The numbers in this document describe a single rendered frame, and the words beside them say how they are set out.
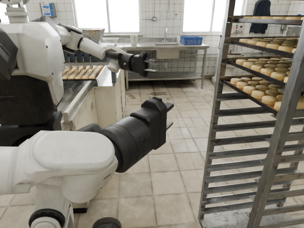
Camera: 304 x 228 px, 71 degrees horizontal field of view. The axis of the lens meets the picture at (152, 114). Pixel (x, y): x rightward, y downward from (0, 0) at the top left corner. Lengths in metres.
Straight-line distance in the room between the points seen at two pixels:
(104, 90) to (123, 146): 1.67
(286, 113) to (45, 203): 0.94
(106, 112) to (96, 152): 1.78
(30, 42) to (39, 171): 0.43
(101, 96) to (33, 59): 1.42
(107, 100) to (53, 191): 1.23
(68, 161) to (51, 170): 0.02
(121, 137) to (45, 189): 0.66
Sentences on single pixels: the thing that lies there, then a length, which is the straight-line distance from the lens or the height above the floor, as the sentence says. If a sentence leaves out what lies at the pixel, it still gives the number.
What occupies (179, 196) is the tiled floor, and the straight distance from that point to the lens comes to 1.99.
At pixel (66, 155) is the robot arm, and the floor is 1.26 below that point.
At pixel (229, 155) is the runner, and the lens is 1.35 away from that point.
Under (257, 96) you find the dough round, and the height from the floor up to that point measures 1.14.
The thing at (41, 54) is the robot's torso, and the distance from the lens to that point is 0.68.
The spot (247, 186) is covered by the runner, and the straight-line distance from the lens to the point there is 1.59.
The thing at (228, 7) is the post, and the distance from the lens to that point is 1.07.
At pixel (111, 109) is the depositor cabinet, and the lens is 2.07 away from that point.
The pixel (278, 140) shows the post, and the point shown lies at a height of 1.07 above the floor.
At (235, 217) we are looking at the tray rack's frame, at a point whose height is 0.15.
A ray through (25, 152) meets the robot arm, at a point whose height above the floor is 1.26.
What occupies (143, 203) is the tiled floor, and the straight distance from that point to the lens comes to 1.92.
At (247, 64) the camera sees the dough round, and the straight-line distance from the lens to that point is 1.00.
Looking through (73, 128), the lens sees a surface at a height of 0.78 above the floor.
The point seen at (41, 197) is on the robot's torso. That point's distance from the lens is 1.02.
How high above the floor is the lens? 1.42
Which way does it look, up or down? 25 degrees down
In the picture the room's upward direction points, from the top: straight up
